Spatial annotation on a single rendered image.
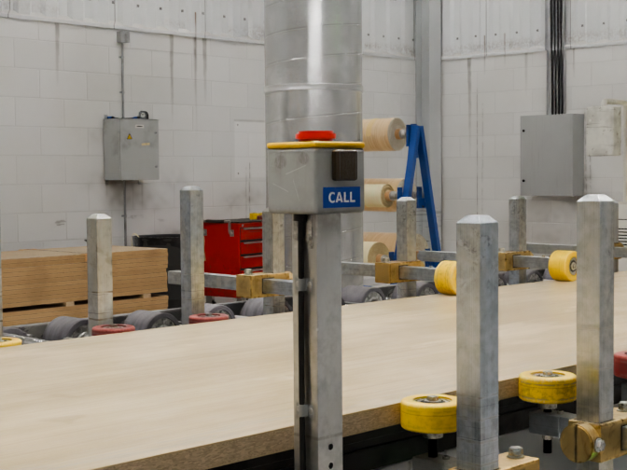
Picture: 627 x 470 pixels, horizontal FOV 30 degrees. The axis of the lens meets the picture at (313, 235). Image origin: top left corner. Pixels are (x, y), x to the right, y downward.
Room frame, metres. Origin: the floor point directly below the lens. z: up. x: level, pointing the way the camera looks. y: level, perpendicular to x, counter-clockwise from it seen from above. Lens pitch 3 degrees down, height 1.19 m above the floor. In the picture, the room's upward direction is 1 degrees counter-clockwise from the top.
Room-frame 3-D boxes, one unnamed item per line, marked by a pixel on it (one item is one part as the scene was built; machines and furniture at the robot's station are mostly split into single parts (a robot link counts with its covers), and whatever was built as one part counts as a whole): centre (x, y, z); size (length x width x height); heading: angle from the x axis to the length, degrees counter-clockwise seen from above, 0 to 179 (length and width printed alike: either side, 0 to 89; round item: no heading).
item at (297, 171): (1.16, 0.00, 1.18); 0.07 x 0.07 x 0.08; 44
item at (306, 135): (1.16, 0.00, 1.22); 0.04 x 0.04 x 0.02
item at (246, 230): (10.08, 0.60, 0.41); 0.76 x 0.48 x 0.81; 144
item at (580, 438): (1.54, -0.38, 0.84); 0.14 x 0.06 x 0.05; 134
